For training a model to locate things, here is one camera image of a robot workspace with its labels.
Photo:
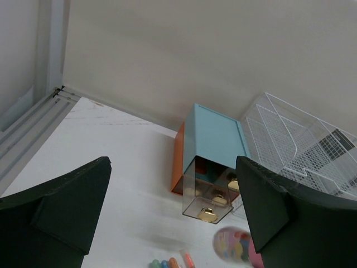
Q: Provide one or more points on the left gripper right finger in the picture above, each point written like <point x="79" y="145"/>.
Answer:
<point x="293" y="225"/>

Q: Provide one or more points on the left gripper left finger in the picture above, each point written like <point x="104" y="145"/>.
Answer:
<point x="53" y="224"/>

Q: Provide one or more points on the pink cap bottle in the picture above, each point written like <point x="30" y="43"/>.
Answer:
<point x="235" y="245"/>

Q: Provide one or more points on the clear drawer gold knob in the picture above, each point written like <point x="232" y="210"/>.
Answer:
<point x="209" y="189"/>

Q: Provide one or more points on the teal mini drawer chest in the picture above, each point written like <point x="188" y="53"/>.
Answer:
<point x="210" y="140"/>

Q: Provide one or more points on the light orange marker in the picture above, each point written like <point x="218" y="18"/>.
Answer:
<point x="188" y="261"/>

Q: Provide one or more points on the green chalk stick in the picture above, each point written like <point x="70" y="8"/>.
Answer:
<point x="155" y="264"/>

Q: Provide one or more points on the blue chalk stick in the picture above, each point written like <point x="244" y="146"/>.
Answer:
<point x="165" y="264"/>

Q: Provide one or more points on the orange chalk stick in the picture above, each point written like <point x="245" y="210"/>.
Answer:
<point x="172" y="263"/>

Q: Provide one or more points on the white wire desk organizer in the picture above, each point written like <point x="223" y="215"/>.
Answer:
<point x="285" y="139"/>

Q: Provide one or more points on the aluminium frame rail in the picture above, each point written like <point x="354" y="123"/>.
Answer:
<point x="34" y="100"/>

